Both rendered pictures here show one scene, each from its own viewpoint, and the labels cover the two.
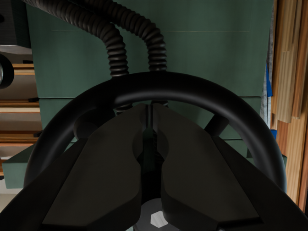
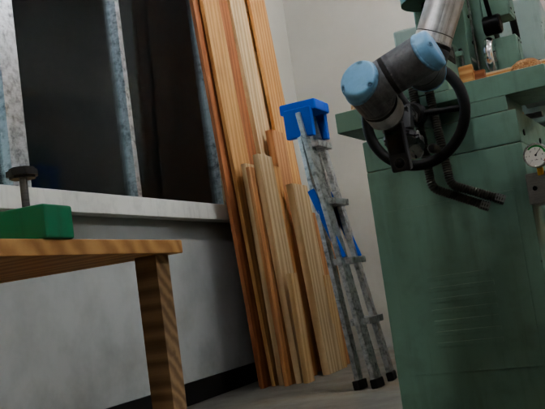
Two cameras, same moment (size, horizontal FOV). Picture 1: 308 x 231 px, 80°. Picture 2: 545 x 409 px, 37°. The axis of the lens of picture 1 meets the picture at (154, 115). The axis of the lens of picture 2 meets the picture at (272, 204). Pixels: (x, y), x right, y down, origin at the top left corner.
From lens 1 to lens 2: 196 cm
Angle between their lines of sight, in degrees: 26
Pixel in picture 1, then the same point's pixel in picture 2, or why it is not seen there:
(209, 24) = (411, 211)
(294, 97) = (259, 199)
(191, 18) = (423, 213)
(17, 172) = (534, 79)
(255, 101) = (371, 168)
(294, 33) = (286, 302)
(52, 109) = (509, 135)
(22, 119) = not seen: outside the picture
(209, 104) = not seen: hidden behind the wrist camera
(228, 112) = not seen: hidden behind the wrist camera
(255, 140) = (381, 151)
